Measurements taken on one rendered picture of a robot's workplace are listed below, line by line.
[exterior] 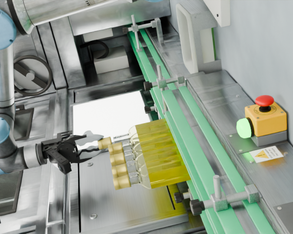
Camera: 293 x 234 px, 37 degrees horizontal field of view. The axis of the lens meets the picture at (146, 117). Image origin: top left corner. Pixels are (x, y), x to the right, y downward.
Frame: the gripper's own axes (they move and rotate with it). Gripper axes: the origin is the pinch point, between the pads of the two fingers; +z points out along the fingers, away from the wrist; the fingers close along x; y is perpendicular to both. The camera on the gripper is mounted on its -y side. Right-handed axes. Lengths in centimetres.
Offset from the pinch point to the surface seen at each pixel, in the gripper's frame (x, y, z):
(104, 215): 12.5, -19.6, -3.0
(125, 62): 11, 99, 17
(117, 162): -0.5, -13.3, 4.1
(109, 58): 7, 100, 8
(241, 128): -20, -42, 33
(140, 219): 11.8, -25.8, 7.1
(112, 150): -1.2, -7.3, 3.4
